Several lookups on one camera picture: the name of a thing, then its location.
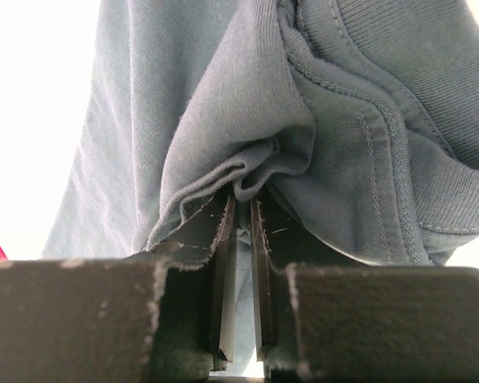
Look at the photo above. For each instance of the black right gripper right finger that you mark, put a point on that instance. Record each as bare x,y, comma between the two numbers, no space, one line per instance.
322,317

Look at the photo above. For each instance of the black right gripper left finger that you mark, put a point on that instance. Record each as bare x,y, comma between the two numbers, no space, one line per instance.
161,316

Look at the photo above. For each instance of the grey blue t shirt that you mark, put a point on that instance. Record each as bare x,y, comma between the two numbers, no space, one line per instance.
362,117

